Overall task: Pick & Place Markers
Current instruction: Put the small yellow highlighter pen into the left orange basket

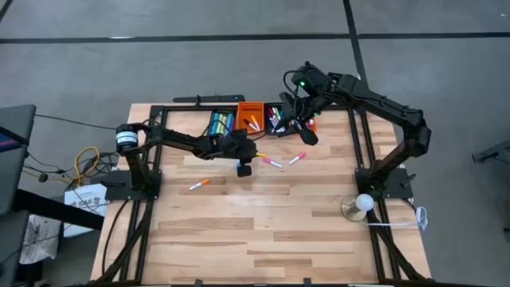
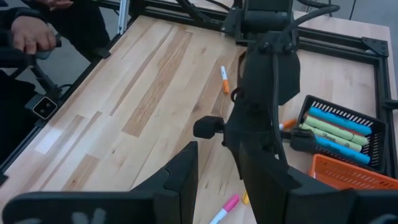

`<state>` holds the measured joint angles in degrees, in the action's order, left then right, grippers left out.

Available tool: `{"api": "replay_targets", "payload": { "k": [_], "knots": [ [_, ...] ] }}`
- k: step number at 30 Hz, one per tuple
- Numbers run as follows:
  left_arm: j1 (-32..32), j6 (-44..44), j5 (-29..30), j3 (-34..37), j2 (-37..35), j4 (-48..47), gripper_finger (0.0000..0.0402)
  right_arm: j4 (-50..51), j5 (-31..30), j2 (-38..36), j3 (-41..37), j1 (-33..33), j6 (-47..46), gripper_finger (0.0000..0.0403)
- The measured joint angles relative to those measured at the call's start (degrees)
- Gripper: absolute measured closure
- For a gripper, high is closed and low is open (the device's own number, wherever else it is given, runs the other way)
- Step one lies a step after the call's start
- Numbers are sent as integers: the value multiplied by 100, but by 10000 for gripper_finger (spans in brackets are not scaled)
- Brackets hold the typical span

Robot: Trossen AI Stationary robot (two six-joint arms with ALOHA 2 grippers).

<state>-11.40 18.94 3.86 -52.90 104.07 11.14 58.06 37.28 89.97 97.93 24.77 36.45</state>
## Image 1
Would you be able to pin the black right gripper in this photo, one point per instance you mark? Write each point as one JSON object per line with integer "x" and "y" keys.
{"x": 307, "y": 107}

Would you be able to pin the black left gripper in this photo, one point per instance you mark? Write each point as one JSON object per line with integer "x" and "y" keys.
{"x": 239, "y": 149}

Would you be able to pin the yellow capped white marker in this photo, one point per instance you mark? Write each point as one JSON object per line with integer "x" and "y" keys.
{"x": 261, "y": 154}

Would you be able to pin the light blue capped white marker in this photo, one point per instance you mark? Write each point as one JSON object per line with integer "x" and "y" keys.
{"x": 281, "y": 115}

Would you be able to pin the pink marker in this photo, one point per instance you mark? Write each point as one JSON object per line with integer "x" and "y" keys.
{"x": 296, "y": 158}

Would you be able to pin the light blue highlighter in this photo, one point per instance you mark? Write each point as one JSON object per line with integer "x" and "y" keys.
{"x": 228, "y": 123}
{"x": 215, "y": 123}

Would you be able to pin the lime green highlighter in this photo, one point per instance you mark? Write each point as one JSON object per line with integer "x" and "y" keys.
{"x": 220, "y": 123}

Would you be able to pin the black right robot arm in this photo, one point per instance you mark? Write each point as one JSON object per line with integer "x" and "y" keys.
{"x": 382, "y": 105}

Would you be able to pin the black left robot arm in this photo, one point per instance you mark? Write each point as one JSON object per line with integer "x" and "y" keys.
{"x": 175, "y": 139}

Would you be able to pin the orange plastic mesh basket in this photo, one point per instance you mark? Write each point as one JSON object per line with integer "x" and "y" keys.
{"x": 312, "y": 126}
{"x": 245, "y": 109}

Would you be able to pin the thin green marker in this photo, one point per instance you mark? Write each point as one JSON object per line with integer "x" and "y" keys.
{"x": 277, "y": 113}

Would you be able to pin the red capped white marker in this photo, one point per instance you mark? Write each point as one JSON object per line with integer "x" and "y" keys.
{"x": 271, "y": 117}

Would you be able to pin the orange capped white marker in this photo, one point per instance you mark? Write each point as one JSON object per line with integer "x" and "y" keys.
{"x": 256, "y": 121}

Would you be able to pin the black plastic mesh basket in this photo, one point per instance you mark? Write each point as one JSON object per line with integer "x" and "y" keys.
{"x": 211, "y": 119}
{"x": 266, "y": 119}

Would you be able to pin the orange red marker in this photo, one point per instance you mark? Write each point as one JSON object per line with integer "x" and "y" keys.
{"x": 199, "y": 185}

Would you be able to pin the black power strip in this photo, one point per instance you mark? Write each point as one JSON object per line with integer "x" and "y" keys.
{"x": 207, "y": 99}

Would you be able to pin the white bulb brass lamp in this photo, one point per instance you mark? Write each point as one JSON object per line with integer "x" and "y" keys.
{"x": 364, "y": 202}

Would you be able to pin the white printed paper sheet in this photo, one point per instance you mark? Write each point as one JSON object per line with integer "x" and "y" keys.
{"x": 85, "y": 207}

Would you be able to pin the black chair base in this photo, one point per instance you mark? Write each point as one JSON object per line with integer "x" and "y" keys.
{"x": 496, "y": 151}

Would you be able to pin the black beam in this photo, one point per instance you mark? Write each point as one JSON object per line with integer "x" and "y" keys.
{"x": 52, "y": 207}

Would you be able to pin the white crumpled cloth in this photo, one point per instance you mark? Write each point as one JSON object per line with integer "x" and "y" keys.
{"x": 40, "y": 239}

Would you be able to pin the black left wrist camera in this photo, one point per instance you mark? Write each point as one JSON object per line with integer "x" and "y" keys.
{"x": 209, "y": 145}

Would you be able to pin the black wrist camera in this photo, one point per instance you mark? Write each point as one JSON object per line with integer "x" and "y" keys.
{"x": 304, "y": 79}
{"x": 209, "y": 145}

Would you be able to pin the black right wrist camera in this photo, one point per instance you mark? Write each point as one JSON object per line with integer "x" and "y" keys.
{"x": 304, "y": 79}

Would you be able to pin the black aluminium table frame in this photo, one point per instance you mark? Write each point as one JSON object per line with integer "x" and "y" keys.
{"x": 179, "y": 107}

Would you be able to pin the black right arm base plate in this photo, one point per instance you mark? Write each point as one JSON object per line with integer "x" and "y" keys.
{"x": 398, "y": 187}

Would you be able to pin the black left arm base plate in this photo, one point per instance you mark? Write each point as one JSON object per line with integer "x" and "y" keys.
{"x": 119, "y": 193}

